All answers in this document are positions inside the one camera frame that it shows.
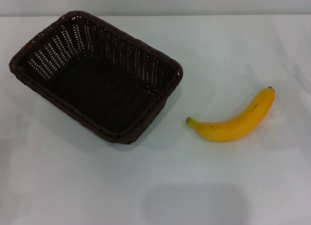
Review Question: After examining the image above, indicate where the black woven plastic basket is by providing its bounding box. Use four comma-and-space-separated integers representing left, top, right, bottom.
9, 10, 184, 145

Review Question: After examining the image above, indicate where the yellow banana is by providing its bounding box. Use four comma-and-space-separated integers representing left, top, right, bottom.
186, 86, 276, 143

